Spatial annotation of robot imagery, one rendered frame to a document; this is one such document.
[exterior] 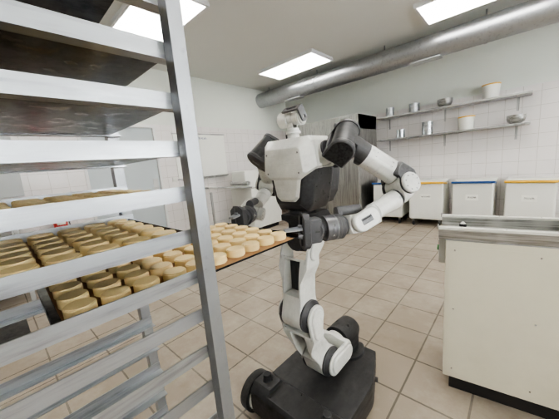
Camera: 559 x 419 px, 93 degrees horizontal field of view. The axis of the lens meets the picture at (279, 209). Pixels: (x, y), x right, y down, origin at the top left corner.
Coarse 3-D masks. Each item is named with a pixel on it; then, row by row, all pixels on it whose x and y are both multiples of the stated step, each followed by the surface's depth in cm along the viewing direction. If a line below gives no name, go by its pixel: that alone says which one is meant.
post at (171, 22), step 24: (168, 0) 47; (168, 24) 47; (168, 48) 48; (168, 72) 50; (192, 96) 51; (192, 120) 51; (192, 144) 51; (192, 168) 52; (192, 192) 52; (192, 216) 54; (192, 240) 55; (216, 288) 57; (216, 312) 58; (216, 336) 58; (216, 360) 58; (216, 384) 60; (216, 408) 62
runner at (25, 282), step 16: (160, 240) 51; (176, 240) 53; (96, 256) 43; (112, 256) 45; (128, 256) 47; (144, 256) 49; (32, 272) 38; (48, 272) 39; (64, 272) 40; (80, 272) 42; (0, 288) 35; (16, 288) 37; (32, 288) 38
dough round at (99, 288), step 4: (104, 280) 56; (108, 280) 56; (112, 280) 56; (116, 280) 56; (120, 280) 56; (96, 284) 54; (100, 284) 54; (104, 284) 54; (108, 284) 54; (112, 284) 54; (116, 284) 55; (120, 284) 56; (92, 288) 53; (96, 288) 53; (100, 288) 53; (104, 288) 53; (108, 288) 53; (96, 292) 53; (100, 292) 53; (96, 296) 53
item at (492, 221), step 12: (444, 216) 155; (456, 216) 151; (468, 216) 148; (480, 216) 145; (492, 216) 142; (504, 216) 140; (516, 216) 138; (516, 228) 138; (528, 228) 135; (540, 228) 132; (552, 228) 130
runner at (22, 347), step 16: (192, 272) 56; (160, 288) 51; (176, 288) 54; (112, 304) 45; (128, 304) 47; (144, 304) 49; (64, 320) 41; (80, 320) 42; (96, 320) 44; (32, 336) 38; (48, 336) 39; (64, 336) 41; (0, 352) 36; (16, 352) 37; (32, 352) 38
